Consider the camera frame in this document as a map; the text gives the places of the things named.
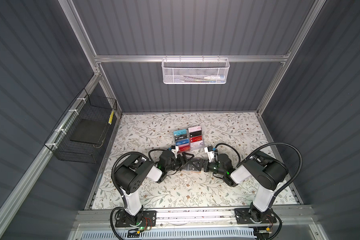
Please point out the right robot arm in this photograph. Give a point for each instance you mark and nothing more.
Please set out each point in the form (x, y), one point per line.
(268, 171)

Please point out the black VIP card left column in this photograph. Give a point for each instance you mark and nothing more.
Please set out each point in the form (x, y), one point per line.
(181, 137)

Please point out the pink leather card wallet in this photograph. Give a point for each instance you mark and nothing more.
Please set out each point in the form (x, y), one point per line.
(196, 165)

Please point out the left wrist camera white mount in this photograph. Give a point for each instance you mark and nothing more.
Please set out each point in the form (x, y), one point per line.
(174, 150)

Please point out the black wire basket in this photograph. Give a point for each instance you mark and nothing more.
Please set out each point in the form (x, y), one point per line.
(89, 107)

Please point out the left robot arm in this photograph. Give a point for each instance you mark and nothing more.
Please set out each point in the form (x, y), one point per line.
(132, 168)

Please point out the blue VIP card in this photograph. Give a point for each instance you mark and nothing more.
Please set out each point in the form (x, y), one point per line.
(182, 142)

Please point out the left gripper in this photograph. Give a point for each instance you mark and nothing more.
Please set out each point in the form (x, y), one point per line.
(183, 159)

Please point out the clear acrylic card holder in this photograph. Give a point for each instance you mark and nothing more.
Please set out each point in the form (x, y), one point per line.
(189, 136)

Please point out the red VIP card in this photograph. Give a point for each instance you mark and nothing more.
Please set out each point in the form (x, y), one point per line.
(196, 139)

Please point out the teal VIP card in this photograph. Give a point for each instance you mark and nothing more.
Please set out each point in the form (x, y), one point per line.
(180, 132)

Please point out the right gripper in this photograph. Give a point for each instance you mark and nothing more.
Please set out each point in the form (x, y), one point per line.
(207, 163)

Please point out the pens in white basket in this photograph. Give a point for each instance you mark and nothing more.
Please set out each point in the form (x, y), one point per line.
(208, 79)

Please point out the black card right column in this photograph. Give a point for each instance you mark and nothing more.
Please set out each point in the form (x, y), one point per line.
(195, 134)

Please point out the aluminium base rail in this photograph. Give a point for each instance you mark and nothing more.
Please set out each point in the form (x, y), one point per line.
(196, 217)

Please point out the white wire mesh basket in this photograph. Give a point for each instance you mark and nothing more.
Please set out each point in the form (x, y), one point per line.
(174, 70)

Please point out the yellow marker pen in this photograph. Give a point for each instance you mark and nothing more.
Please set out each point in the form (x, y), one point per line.
(111, 117)

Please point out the pink VIP card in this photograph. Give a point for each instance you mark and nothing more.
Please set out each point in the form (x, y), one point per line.
(194, 129)

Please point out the black pad in basket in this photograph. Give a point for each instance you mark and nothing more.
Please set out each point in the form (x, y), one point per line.
(88, 132)

